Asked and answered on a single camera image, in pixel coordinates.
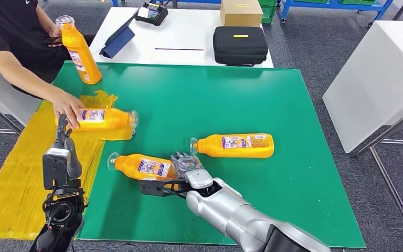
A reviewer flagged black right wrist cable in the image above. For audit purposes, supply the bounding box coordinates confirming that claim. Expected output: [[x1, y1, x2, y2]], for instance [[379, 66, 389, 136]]
[[156, 186, 188, 201]]

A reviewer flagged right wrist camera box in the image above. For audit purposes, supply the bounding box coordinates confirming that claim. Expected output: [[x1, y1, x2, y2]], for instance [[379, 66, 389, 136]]
[[139, 179, 192, 198]]

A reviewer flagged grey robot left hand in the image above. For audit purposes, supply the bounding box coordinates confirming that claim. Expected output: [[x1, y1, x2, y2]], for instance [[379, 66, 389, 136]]
[[54, 113, 83, 180]]

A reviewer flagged yellow taped plastic sheet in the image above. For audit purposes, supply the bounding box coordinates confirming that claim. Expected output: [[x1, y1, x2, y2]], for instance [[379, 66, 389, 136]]
[[0, 89, 136, 240]]

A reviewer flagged black phone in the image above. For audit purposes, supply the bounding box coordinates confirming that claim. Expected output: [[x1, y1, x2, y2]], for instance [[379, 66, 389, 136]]
[[43, 36, 63, 47]]

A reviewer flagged green plastic crate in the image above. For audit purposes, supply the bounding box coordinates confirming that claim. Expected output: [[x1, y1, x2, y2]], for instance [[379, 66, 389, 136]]
[[259, 0, 279, 24]]

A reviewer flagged person's left hand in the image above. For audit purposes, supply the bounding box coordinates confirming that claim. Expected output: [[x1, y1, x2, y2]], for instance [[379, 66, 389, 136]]
[[48, 23, 63, 39]]

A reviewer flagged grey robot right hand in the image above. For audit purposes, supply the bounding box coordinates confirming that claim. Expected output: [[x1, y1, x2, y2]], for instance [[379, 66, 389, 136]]
[[170, 152, 205, 180]]

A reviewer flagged silver metal table frame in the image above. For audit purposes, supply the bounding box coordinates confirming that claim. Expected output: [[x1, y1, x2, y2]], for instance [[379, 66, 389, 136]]
[[0, 93, 23, 134], [356, 104, 403, 249]]

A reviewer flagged person's right hand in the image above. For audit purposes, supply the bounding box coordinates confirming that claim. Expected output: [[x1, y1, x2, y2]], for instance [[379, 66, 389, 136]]
[[50, 88, 86, 129]]

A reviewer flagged person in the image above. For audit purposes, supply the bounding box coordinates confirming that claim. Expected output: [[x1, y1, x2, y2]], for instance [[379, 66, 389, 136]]
[[0, 0, 96, 129]]

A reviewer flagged orange plastic bottle clear cap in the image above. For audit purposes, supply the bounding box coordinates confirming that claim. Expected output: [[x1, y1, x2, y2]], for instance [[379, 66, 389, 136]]
[[55, 108, 140, 133], [55, 15, 103, 85], [107, 152, 182, 182], [189, 133, 275, 159]]

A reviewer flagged white side table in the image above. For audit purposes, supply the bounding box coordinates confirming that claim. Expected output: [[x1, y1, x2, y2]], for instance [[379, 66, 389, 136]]
[[0, 52, 43, 126], [322, 20, 403, 154]]

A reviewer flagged blue tablet folio case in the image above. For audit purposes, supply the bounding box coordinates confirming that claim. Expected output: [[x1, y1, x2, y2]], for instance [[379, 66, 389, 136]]
[[99, 15, 136, 59]]

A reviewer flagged green table mat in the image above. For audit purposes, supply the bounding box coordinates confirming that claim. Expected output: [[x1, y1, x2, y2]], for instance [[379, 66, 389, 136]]
[[52, 60, 366, 249]]

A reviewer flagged black handheld controller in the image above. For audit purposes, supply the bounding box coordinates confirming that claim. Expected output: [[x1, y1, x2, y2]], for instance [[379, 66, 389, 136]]
[[133, 2, 169, 27]]

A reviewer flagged black zipped carry case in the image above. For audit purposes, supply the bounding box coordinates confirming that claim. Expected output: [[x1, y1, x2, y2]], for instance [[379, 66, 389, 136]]
[[213, 26, 269, 67]]

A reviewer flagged brown cardboard box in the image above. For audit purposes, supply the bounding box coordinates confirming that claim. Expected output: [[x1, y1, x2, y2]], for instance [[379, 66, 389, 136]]
[[219, 0, 264, 28]]

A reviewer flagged white desk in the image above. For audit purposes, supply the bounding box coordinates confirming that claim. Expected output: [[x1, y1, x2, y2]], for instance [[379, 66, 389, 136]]
[[89, 7, 275, 69]]

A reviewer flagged blue metal rack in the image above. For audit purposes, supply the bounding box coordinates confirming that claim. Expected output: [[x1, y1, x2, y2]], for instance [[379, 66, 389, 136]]
[[279, 0, 395, 25]]

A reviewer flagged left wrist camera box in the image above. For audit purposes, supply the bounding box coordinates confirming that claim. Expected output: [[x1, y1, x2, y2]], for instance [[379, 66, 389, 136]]
[[43, 147, 71, 191]]

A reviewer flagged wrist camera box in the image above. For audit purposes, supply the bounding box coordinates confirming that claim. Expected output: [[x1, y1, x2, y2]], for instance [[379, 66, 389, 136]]
[[139, 179, 192, 198], [43, 147, 71, 191]]

